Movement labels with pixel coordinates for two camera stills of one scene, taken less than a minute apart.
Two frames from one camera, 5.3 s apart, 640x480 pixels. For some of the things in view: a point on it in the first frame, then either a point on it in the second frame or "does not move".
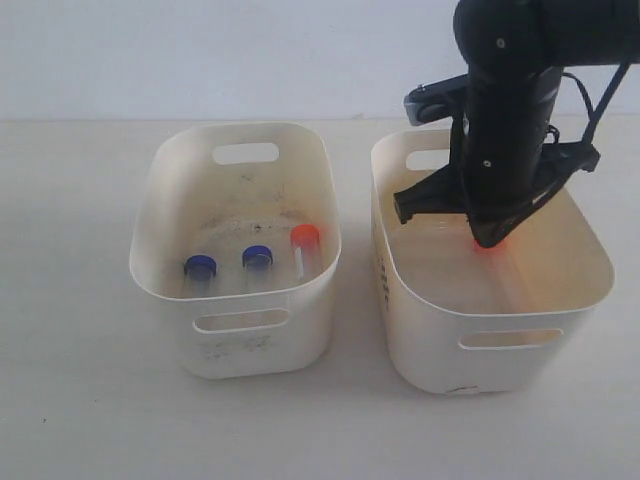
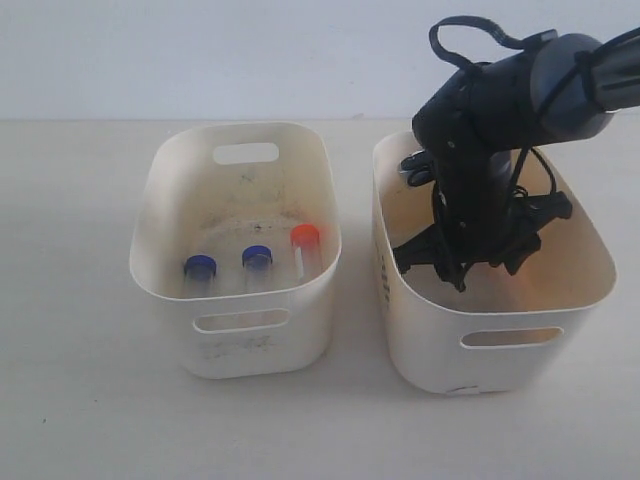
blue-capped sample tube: [200, 270] does not move
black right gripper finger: [489, 227] -> [514, 259]
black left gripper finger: [443, 192] -> [454, 273]
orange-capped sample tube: [305, 240] does not move
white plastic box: [465, 319] does not move
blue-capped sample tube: [257, 260] does not move
